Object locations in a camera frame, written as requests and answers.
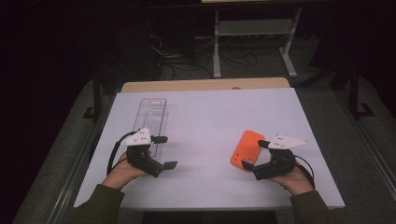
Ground orange phone case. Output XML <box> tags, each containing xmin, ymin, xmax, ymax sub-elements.
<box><xmin>230</xmin><ymin>130</ymin><xmax>266</xmax><ymax>171</ymax></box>

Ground black floor cables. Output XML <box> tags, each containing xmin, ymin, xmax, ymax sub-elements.
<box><xmin>148</xmin><ymin>34</ymin><xmax>260</xmax><ymax>80</ymax></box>

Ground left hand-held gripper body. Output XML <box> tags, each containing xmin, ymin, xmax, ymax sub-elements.
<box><xmin>120</xmin><ymin>127</ymin><xmax>165</xmax><ymax>179</ymax></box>

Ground right hand-held gripper cable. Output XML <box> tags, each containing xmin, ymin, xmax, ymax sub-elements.
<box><xmin>293</xmin><ymin>154</ymin><xmax>316</xmax><ymax>190</ymax></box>

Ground clear plastic box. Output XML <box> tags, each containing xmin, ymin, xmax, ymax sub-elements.
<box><xmin>132</xmin><ymin>98</ymin><xmax>170</xmax><ymax>162</ymax></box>

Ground person's left hand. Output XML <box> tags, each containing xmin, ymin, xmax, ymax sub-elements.
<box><xmin>102</xmin><ymin>150</ymin><xmax>152</xmax><ymax>190</ymax></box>

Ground black metal stand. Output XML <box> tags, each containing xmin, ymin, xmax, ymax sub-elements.
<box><xmin>348</xmin><ymin>62</ymin><xmax>376</xmax><ymax>120</ymax></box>

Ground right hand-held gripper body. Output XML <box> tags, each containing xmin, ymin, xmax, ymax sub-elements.
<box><xmin>252</xmin><ymin>133</ymin><xmax>311</xmax><ymax>181</ymax></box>

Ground person's right hand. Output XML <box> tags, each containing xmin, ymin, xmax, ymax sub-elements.
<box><xmin>268</xmin><ymin>164</ymin><xmax>315</xmax><ymax>196</ymax></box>

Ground hand-held gripper cable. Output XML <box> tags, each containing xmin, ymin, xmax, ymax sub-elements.
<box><xmin>293</xmin><ymin>154</ymin><xmax>316</xmax><ymax>190</ymax></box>
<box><xmin>106</xmin><ymin>132</ymin><xmax>138</xmax><ymax>175</ymax></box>

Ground left hand-held gripper cable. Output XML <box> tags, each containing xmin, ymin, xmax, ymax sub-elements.
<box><xmin>106</xmin><ymin>132</ymin><xmax>138</xmax><ymax>175</ymax></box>

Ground grey metal stand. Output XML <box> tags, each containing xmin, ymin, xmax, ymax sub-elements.
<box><xmin>200</xmin><ymin>0</ymin><xmax>304</xmax><ymax>78</ymax></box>

